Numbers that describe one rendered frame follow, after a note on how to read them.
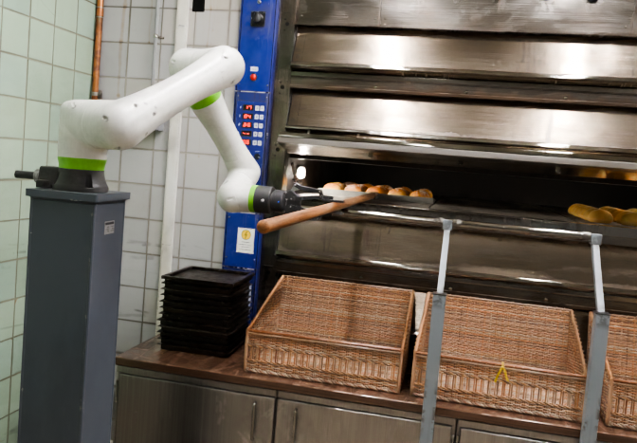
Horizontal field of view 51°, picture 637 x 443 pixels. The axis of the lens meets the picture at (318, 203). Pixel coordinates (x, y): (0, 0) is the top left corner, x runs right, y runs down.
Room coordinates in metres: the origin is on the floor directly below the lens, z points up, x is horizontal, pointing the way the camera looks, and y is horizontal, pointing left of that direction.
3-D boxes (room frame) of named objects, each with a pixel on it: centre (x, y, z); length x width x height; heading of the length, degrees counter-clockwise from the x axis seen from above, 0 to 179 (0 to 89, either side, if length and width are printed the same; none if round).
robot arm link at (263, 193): (2.23, 0.18, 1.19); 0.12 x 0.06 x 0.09; 168
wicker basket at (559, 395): (2.35, -0.68, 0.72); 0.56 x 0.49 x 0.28; 77
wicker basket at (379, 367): (2.47, -0.10, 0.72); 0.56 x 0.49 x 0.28; 79
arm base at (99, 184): (1.86, 0.72, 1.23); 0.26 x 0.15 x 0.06; 82
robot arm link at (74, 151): (1.84, 0.65, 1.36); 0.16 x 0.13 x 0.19; 52
